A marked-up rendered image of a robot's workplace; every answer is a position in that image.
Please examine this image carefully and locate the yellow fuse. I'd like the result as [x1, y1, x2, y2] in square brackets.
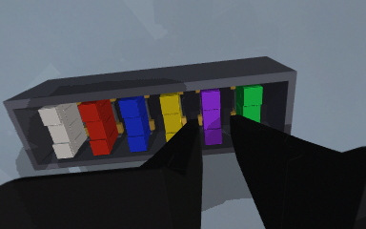
[159, 93, 183, 142]

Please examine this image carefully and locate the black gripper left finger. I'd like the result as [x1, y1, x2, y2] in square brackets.
[0, 118, 203, 229]

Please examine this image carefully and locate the purple fuse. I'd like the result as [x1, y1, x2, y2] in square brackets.
[200, 88, 222, 145]

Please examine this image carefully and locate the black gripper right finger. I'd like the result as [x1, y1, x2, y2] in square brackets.
[230, 114, 366, 229]

